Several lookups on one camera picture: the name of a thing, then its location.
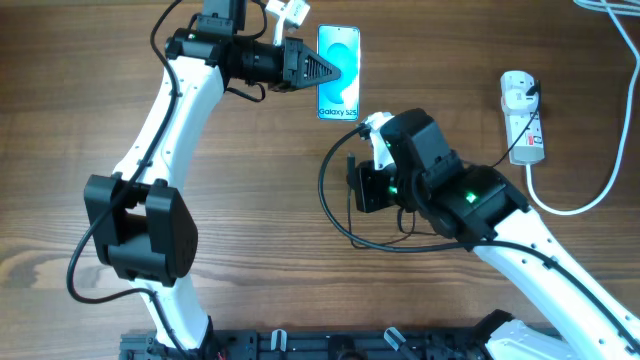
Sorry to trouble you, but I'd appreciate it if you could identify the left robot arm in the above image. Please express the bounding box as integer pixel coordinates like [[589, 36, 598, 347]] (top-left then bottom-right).
[[82, 1, 340, 359]]

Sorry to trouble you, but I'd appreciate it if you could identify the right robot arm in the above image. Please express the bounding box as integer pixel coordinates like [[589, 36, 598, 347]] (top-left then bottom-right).
[[353, 108, 639, 359]]

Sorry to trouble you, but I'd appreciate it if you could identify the white power strip socket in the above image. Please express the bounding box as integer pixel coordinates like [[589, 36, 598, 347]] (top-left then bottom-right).
[[500, 70, 545, 166]]

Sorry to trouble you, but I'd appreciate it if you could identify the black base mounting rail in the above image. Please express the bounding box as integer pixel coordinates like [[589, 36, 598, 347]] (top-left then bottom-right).
[[118, 327, 501, 360]]

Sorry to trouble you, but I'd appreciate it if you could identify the white power strip cord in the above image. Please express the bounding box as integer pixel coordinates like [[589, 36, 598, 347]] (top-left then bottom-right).
[[524, 0, 640, 217]]

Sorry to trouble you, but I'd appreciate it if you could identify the turquoise Galaxy S25 smartphone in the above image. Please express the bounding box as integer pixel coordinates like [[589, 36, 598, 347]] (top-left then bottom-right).
[[317, 24, 361, 121]]

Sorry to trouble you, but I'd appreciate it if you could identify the white cables top corner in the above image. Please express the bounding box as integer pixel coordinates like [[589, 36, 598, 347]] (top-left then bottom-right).
[[572, 0, 640, 18]]

